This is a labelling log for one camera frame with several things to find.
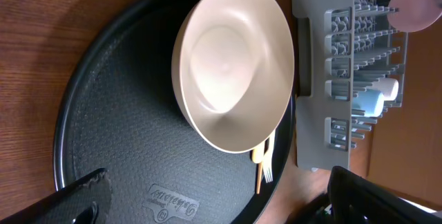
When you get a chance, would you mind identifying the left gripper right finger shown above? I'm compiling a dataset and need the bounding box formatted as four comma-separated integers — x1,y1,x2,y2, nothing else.
327,166,441,224

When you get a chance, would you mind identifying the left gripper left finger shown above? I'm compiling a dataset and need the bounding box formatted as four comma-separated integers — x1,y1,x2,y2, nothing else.
1,168,113,224

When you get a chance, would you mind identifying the orange chopstick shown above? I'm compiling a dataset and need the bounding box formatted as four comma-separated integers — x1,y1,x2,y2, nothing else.
256,162,262,194

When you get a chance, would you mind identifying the blue cup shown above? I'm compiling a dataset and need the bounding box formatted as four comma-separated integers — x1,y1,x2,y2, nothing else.
352,89,385,118

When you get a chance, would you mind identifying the white cup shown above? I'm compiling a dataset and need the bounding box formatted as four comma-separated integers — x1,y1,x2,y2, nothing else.
369,77,399,101

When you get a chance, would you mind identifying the large beige plate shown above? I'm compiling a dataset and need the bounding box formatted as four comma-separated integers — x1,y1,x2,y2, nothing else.
171,0,295,153

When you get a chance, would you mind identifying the small pink plate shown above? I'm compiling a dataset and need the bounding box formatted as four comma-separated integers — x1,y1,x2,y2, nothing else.
387,0,441,32

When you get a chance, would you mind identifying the grey dishwasher rack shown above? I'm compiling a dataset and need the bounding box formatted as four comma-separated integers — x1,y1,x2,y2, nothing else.
292,0,408,170

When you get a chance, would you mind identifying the round black serving tray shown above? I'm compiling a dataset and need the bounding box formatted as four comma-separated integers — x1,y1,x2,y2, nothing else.
54,0,277,223

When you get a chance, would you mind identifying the white plastic fork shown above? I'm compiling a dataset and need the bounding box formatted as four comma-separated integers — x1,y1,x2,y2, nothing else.
262,130,276,183

